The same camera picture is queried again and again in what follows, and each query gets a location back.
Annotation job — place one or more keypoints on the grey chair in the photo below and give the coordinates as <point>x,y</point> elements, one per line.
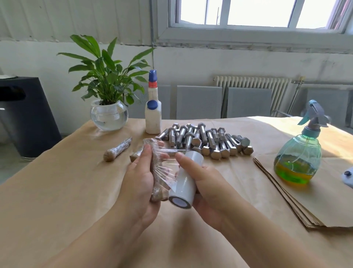
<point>325,105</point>
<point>249,102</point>
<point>199,102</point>
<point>164,102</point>

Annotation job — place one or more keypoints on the black trash bin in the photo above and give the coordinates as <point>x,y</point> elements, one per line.
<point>27,119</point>

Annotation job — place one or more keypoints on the white handheld controller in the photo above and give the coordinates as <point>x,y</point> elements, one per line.
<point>348,177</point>

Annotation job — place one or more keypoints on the person's right forearm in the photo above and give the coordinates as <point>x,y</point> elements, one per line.
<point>270,243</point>

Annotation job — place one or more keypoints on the white cling film roll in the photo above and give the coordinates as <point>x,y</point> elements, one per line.
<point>185,182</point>

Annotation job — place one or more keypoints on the stack of brown paper sheets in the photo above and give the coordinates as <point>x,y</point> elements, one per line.
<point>320,204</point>

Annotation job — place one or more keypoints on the white vertical blind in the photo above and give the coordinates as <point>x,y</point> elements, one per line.
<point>71,19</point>

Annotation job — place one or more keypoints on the white radiator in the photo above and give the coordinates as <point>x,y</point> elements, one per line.
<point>251,85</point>

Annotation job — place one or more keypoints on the large brown paper table cover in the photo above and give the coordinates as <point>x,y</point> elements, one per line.
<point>44,193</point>

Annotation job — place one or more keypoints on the pile of steel bolts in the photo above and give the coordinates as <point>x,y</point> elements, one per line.
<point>212,141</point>

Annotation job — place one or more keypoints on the white framed window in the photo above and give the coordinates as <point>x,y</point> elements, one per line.
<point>259,19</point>

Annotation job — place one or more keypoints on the person's right hand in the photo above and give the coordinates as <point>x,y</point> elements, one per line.
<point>212,193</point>

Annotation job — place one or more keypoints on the person's left forearm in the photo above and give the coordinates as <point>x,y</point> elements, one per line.
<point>91,246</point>

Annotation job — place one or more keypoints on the person's left hand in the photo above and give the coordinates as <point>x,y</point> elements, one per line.
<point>138,190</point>

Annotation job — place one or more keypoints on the white glue bottle blue cap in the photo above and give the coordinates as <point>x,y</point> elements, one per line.
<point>153,113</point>

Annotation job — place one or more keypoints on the green spray bottle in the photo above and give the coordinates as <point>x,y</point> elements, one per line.
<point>298,160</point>

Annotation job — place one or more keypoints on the green leafy plant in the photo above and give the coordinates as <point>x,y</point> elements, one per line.
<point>107,69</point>

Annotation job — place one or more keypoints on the round glass vase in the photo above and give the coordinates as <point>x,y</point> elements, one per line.
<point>109,117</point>

